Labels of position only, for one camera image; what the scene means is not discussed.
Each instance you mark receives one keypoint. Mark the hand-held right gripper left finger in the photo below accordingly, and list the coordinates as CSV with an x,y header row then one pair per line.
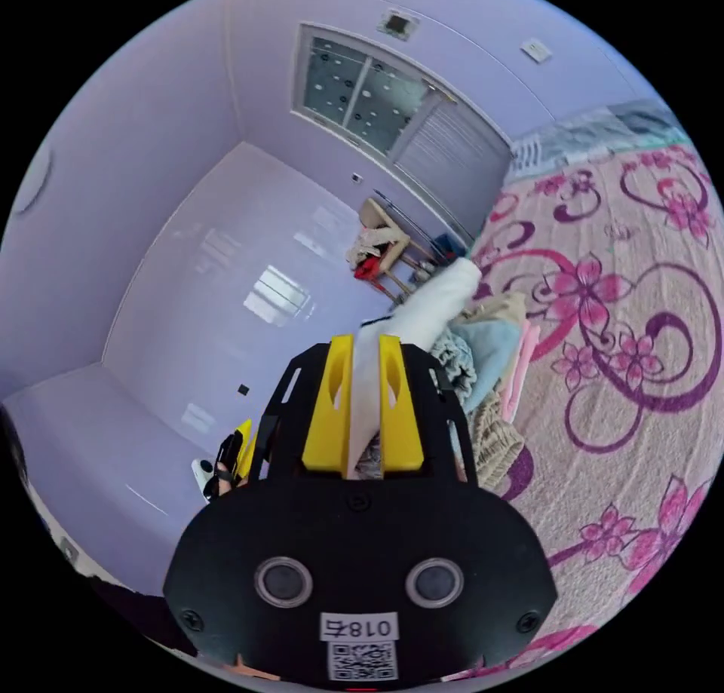
x,y
327,421

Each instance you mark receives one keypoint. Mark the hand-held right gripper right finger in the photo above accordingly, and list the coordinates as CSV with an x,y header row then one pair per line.
x,y
401,427

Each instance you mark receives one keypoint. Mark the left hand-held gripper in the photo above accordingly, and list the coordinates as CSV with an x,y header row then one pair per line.
x,y
231,458

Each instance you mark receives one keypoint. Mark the white long sleeve shirt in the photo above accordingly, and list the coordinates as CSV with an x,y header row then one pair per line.
x,y
430,308

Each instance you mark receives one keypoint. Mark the person's right hand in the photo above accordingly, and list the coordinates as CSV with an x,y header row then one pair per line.
x,y
249,666

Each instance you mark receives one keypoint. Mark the pile of clothes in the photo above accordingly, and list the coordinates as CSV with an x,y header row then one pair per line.
x,y
492,359

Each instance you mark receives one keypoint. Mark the wooden chair with clothes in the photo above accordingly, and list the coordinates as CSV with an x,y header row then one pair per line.
x,y
384,246

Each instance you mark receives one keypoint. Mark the bed with floral quilt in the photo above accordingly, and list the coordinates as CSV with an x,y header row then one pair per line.
x,y
616,365

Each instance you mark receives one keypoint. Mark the window with frosted glass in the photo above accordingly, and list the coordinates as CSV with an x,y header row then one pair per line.
x,y
367,93

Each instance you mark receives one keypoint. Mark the round ceiling lamp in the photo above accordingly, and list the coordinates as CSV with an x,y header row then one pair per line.
x,y
35,181

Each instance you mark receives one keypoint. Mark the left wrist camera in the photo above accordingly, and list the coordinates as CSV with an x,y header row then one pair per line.
x,y
203,480

